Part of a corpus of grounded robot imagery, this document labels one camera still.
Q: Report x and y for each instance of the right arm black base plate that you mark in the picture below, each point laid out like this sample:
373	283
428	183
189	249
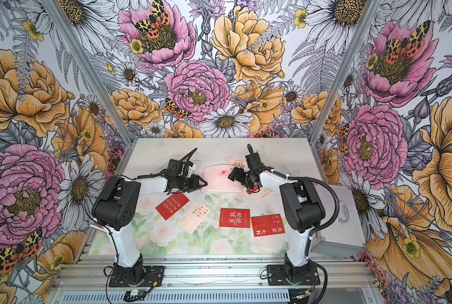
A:
287	275

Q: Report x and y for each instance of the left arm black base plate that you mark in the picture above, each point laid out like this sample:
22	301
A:
141	277

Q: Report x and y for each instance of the red money money card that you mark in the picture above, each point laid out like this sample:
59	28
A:
172	205

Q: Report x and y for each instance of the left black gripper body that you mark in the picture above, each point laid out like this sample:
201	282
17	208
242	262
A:
185	182

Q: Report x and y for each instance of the pale card red characters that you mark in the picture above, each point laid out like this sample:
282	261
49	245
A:
239	162

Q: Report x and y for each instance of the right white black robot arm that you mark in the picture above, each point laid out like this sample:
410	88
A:
302	205

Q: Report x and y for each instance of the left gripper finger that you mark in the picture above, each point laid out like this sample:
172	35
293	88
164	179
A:
199	181
192	189

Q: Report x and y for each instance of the silver aluminium case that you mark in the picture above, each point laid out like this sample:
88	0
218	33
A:
344	238

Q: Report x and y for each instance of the red card gold characters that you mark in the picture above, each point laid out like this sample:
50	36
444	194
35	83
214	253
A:
267	225

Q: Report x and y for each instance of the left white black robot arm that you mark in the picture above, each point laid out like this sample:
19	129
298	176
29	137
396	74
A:
116	205

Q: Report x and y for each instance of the red card white characters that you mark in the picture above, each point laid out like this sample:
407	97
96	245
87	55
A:
235	218

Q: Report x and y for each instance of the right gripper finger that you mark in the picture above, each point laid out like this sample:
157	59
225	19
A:
243	181
232	176

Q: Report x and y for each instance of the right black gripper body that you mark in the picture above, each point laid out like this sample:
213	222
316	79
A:
248	180

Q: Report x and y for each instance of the pale pink text card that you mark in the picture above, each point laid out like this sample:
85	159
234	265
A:
193	217

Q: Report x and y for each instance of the aluminium front rail frame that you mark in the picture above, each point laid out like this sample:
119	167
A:
225	279

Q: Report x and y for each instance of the red and pink card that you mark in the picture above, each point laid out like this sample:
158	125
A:
259	194

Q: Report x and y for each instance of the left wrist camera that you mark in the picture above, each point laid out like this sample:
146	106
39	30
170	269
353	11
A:
179	168

